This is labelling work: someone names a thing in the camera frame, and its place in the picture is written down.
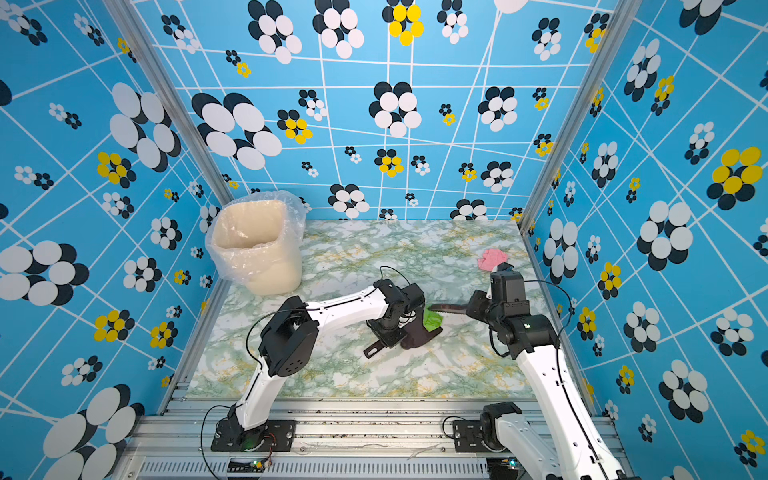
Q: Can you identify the black dustpan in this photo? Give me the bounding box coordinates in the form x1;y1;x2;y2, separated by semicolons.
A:
400;321;443;350

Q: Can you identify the cartoon face hand brush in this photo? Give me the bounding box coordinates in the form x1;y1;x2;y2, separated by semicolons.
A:
428;303;467;315

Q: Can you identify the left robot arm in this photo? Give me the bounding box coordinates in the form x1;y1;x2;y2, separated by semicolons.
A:
211;279;443;452

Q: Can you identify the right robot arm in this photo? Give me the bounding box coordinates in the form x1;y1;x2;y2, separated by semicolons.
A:
467;269;630;479

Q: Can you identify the green paper scrap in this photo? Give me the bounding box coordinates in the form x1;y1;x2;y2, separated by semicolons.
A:
422;309;444;332

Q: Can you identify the pink paper scrap right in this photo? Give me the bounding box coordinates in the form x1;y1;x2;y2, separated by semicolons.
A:
477;248;508;272

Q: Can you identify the beige trash bin with liner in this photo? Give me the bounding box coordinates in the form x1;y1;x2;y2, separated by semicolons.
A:
205;191;306;296

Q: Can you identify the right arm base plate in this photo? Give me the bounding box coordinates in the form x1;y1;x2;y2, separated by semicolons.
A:
450;418;510;453

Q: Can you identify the aluminium frame rail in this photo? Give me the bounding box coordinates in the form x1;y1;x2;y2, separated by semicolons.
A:
114;396;532;479

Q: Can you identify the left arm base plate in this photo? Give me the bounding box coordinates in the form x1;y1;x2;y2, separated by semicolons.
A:
211;417;297;452

